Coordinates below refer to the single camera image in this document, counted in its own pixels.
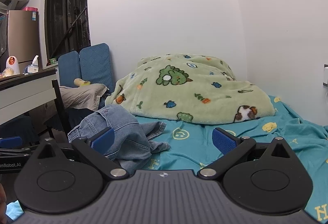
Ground teal printed bed sheet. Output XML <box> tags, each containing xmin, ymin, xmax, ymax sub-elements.
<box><xmin>6</xmin><ymin>95</ymin><xmax>328</xmax><ymax>224</ymax></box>

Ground dark window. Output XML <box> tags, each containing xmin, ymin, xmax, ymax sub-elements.
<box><xmin>42</xmin><ymin>0</ymin><xmax>92</xmax><ymax>60</ymax></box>

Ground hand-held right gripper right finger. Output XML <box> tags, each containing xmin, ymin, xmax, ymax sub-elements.
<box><xmin>197</xmin><ymin>127</ymin><xmax>296</xmax><ymax>179</ymax></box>

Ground yellow plush toy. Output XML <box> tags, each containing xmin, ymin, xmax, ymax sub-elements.
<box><xmin>74</xmin><ymin>78</ymin><xmax>92</xmax><ymax>87</ymax></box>

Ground beige cloth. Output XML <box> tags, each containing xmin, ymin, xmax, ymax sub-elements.
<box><xmin>59</xmin><ymin>83</ymin><xmax>108</xmax><ymax>112</ymax></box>

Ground blue denim jeans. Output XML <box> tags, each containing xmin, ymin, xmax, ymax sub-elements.
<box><xmin>68</xmin><ymin>104</ymin><xmax>171</xmax><ymax>175</ymax></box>

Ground blue quilted headboard cushion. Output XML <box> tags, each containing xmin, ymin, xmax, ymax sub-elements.
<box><xmin>79</xmin><ymin>43</ymin><xmax>115</xmax><ymax>92</ymax></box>
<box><xmin>58</xmin><ymin>51</ymin><xmax>81</xmax><ymax>86</ymax></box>

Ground yellow food bag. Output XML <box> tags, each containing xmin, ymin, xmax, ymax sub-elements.
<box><xmin>0</xmin><ymin>67</ymin><xmax>15</xmax><ymax>79</ymax></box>

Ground white desk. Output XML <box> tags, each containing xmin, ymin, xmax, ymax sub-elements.
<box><xmin>0</xmin><ymin>68</ymin><xmax>58</xmax><ymax>125</ymax></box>

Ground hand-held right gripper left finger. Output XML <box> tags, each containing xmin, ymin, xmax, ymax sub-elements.
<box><xmin>33</xmin><ymin>127</ymin><xmax>129</xmax><ymax>180</ymax></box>

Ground green cartoon print blanket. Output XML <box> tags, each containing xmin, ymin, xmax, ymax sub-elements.
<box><xmin>105</xmin><ymin>53</ymin><xmax>275</xmax><ymax>125</ymax></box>

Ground wet wipes pack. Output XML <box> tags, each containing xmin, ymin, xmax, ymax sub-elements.
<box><xmin>24</xmin><ymin>55</ymin><xmax>40</xmax><ymax>75</ymax></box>

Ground black chair frame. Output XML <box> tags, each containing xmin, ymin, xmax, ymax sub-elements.
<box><xmin>43</xmin><ymin>79</ymin><xmax>73</xmax><ymax>143</ymax></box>

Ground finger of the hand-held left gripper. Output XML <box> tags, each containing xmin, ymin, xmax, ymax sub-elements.
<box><xmin>0</xmin><ymin>136</ymin><xmax>35</xmax><ymax>158</ymax></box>

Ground beige refrigerator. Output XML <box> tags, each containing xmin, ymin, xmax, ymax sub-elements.
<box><xmin>6</xmin><ymin>10</ymin><xmax>40</xmax><ymax>71</ymax></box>

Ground white humidifier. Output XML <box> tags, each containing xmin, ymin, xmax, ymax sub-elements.
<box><xmin>5</xmin><ymin>56</ymin><xmax>21</xmax><ymax>76</ymax></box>

